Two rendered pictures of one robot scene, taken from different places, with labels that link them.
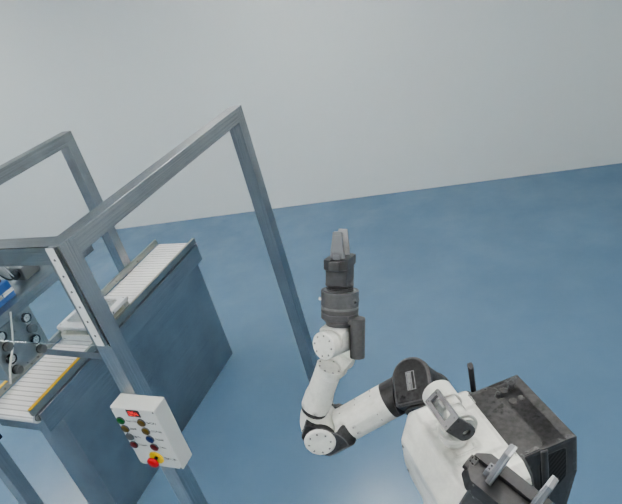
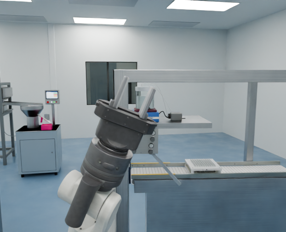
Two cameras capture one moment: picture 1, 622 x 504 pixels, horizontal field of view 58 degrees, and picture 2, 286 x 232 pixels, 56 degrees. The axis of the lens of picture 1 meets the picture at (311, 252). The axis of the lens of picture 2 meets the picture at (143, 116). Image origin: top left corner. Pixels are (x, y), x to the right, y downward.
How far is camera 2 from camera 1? 1.19 m
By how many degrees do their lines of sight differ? 60
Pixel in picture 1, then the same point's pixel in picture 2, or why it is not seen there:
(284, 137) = not seen: outside the picture
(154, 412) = not seen: hidden behind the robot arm
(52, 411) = (140, 185)
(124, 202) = (175, 73)
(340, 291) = (99, 142)
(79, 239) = (129, 74)
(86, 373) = (168, 184)
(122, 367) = not seen: hidden behind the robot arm
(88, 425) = (157, 210)
